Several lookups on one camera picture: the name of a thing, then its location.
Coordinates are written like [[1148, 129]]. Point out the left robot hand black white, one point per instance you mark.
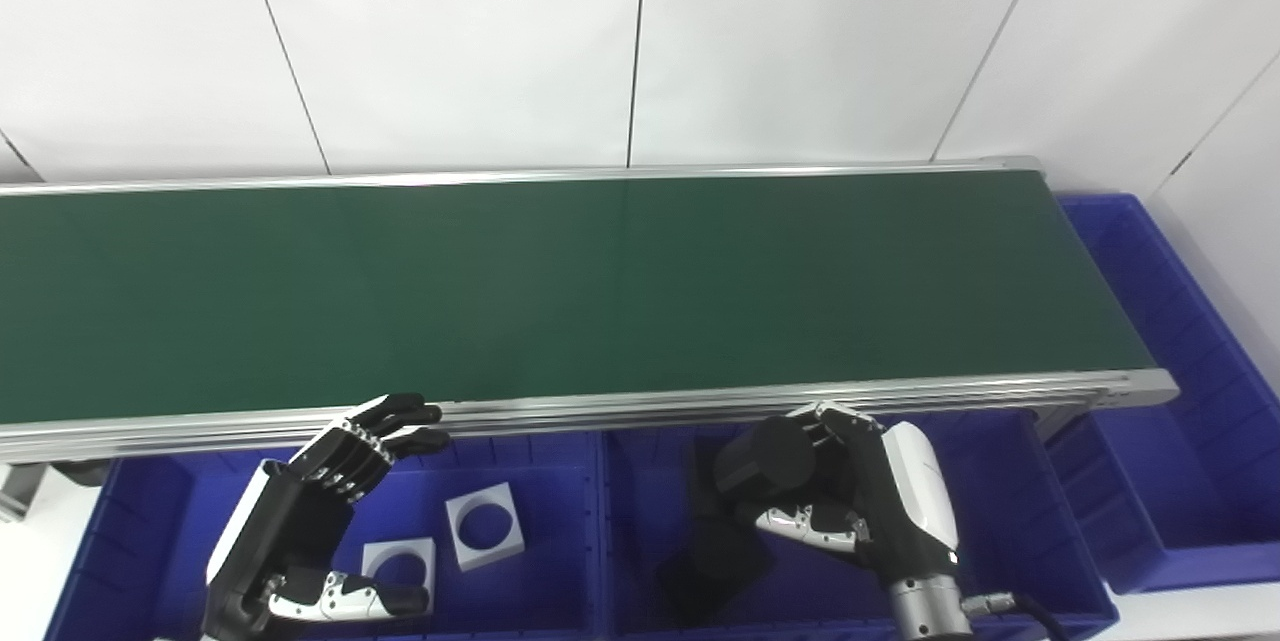
[[275, 531]]

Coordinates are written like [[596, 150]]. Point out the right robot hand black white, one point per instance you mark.
[[905, 501]]

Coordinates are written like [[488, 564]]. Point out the black block with cylinder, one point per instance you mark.
[[765, 456]]

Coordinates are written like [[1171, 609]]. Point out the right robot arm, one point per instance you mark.
[[928, 611]]

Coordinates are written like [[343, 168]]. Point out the blue bin with black parts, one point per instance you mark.
[[1020, 521]]

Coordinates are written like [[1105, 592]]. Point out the blue bin with white plates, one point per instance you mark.
[[150, 541]]

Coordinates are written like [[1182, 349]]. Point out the aluminium conveyor leg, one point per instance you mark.
[[1065, 423], [18, 491]]

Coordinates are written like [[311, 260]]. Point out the black part lying in bin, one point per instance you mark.
[[715, 571]]

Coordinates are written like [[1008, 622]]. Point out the empty blue bin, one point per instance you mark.
[[1180, 481]]

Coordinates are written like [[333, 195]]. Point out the white square plate with hole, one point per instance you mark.
[[375, 553], [512, 546]]

